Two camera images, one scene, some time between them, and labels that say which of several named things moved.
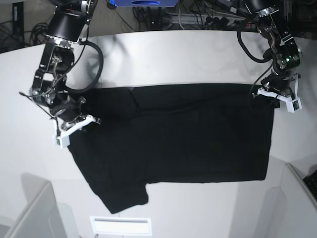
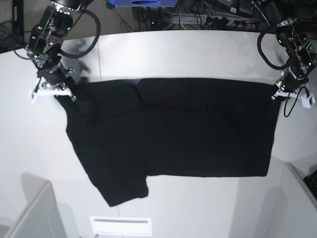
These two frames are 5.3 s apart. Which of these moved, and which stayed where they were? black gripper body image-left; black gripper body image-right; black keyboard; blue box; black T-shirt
Moved: black T-shirt; black gripper body image-left; black gripper body image-right
Stayed: blue box; black keyboard
